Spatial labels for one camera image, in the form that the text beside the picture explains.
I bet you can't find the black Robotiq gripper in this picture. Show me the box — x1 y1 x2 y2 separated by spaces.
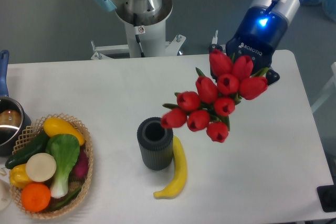
209 0 301 86

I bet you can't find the red tulip bouquet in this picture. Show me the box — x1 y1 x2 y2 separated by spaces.
161 49 268 143

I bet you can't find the dark grey ribbed vase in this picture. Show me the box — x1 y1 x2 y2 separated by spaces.
137 117 173 170

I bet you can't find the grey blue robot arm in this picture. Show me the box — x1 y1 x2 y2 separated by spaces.
94 0 302 84

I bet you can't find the yellow banana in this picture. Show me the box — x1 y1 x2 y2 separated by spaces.
153 136 188 199

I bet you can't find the black device at edge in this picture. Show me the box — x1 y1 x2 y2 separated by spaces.
317 185 336 212

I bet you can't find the green bok choy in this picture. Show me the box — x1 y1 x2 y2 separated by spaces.
46 134 80 198

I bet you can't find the purple sweet potato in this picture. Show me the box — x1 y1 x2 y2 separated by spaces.
72 149 89 179

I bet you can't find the yellow squash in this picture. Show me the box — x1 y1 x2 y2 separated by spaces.
43 117 85 146

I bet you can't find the green chili pepper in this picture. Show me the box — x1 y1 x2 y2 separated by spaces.
49 187 81 211

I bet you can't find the dark green cucumber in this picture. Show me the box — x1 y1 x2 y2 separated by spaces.
5 130 50 169

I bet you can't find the woven wicker basket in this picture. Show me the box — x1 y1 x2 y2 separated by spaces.
10 113 93 220

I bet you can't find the orange fruit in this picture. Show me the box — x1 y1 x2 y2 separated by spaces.
20 183 51 212

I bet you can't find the yellow bell pepper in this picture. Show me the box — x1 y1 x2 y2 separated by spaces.
9 164 33 189

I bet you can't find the white garlic piece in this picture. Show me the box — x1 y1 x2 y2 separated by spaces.
0 168 7 176

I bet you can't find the white frame right edge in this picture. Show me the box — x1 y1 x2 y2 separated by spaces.
311 62 335 114

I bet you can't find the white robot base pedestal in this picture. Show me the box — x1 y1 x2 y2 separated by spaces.
91 0 186 60

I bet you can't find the blue handled saucepan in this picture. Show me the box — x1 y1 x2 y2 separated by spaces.
1 50 31 156

